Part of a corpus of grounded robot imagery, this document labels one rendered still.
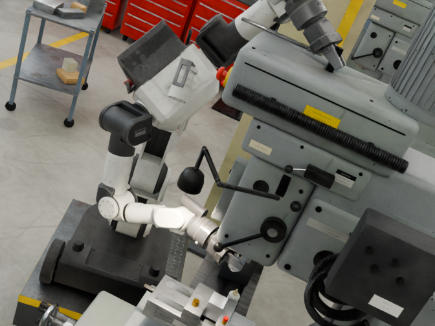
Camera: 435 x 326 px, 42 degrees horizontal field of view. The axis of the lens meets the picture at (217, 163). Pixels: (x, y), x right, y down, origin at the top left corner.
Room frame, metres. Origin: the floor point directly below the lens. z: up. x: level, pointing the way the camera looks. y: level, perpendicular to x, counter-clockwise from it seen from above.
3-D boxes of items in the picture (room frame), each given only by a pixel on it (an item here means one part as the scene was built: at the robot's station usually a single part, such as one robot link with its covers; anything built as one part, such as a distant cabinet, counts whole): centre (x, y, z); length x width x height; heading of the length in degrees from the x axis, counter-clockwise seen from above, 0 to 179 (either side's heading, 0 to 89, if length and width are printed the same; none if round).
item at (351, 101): (1.42, -0.19, 1.81); 0.47 x 0.26 x 0.16; 84
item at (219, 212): (1.44, -0.06, 1.45); 0.04 x 0.04 x 0.21; 84
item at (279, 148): (1.42, -0.22, 1.68); 0.34 x 0.24 x 0.10; 84
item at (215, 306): (1.42, -0.17, 1.03); 0.06 x 0.05 x 0.06; 172
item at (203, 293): (1.42, -0.12, 1.01); 0.15 x 0.06 x 0.04; 172
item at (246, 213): (1.42, -0.18, 1.47); 0.21 x 0.19 x 0.32; 174
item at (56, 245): (1.89, 0.51, 0.50); 0.20 x 0.05 x 0.20; 7
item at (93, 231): (2.16, 0.28, 0.59); 0.64 x 0.52 x 0.33; 7
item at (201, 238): (1.46, -0.09, 1.23); 0.13 x 0.12 x 0.10; 156
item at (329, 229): (1.40, -0.37, 1.47); 0.24 x 0.19 x 0.26; 174
